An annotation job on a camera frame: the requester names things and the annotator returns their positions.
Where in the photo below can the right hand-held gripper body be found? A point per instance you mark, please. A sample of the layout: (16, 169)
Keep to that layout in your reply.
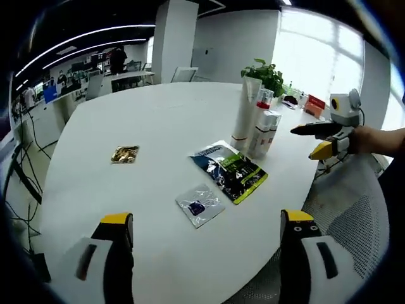
(346, 114)

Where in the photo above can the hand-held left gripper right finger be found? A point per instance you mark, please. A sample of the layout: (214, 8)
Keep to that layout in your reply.
(310, 272)

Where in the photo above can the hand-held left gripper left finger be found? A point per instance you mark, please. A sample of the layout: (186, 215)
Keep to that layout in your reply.
(95, 269)

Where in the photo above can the white skincare spray bottle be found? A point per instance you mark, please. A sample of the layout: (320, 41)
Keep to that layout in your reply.
(260, 145)
(275, 122)

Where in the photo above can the white skincare pump bottle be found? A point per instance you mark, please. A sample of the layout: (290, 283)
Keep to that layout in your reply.
(265, 106)

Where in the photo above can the white skincare tube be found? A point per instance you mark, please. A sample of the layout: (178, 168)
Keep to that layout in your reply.
(245, 117)

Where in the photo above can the black green skincare sachet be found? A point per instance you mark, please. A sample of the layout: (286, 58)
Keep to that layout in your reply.
(231, 174)

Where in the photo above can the gold foil skincare sachet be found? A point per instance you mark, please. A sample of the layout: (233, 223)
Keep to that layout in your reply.
(125, 154)

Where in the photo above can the silver blue skincare sachet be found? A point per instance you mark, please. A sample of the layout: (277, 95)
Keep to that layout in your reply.
(199, 206)

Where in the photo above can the green bottle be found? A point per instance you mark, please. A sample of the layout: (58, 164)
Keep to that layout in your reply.
(289, 88)

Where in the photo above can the person's right hand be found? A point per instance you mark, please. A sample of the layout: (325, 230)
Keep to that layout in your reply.
(364, 141)

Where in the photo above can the red box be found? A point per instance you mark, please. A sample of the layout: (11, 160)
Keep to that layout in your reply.
(314, 104)

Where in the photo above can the dark pouch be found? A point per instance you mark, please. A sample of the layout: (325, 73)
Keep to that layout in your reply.
(289, 100)

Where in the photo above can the large window with blinds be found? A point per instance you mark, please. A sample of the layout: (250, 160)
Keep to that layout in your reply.
(316, 57)

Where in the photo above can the green potted plant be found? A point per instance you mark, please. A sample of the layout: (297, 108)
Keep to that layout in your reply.
(269, 76)

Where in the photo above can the black laptop stand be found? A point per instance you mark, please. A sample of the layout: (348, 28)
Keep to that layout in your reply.
(31, 186)

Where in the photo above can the white office chair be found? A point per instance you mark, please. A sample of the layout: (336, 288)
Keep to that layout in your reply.
(94, 85)
(185, 74)

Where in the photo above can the white desk row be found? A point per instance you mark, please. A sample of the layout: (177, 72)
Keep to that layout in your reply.
(47, 117)

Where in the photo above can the blue box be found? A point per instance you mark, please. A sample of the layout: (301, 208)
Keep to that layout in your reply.
(50, 95)

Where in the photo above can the white office table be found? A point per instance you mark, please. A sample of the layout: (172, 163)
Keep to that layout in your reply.
(133, 75)

